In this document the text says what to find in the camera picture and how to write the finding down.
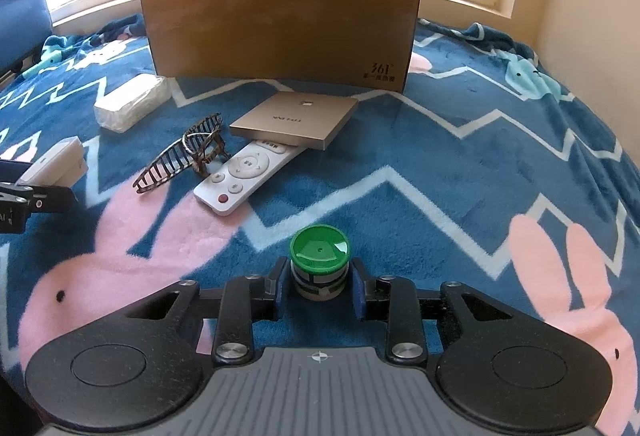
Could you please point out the green capped small bottle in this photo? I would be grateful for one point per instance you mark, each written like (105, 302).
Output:
(320, 261)

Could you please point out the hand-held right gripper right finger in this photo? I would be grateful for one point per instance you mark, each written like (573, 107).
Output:
(359, 291)

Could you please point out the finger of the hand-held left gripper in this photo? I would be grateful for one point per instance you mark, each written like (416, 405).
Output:
(45, 197)

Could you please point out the white square box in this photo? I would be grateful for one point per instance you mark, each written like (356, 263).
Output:
(55, 161)

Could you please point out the white remote control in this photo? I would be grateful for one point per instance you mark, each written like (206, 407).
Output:
(242, 176)

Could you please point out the brown hair claw clip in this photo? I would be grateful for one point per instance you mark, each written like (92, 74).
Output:
(185, 151)

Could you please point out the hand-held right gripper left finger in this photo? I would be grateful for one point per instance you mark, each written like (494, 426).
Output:
(283, 291)

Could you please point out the gold box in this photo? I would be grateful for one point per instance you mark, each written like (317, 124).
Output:
(295, 119)

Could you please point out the brown cardboard box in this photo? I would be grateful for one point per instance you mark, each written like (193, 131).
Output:
(280, 36)

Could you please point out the blue bunny printed blanket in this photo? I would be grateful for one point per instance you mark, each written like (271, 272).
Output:
(400, 196)

